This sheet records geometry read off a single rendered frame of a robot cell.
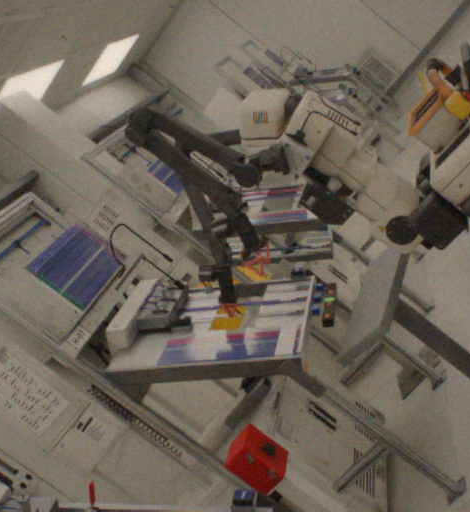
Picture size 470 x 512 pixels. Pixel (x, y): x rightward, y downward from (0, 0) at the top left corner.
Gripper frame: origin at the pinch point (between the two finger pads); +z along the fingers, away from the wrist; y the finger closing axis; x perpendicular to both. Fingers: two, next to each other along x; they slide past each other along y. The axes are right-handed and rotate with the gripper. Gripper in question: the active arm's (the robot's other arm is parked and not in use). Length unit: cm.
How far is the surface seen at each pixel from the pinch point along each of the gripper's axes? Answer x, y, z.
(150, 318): -30.8, 5.7, -3.4
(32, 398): -70, 39, 10
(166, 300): -28.3, -9.7, -3.7
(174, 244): -53, -111, 9
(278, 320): 18.9, 5.4, 0.9
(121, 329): -38.3, 18.2, -5.6
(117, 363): -37.8, 29.9, 2.2
